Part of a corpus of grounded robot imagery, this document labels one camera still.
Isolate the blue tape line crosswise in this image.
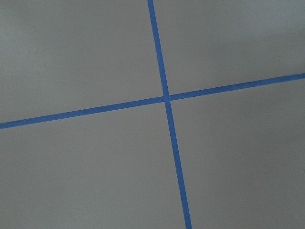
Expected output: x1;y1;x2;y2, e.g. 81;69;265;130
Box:
0;73;305;129

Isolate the blue tape line lengthwise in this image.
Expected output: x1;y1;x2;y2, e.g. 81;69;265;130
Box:
147;0;192;229

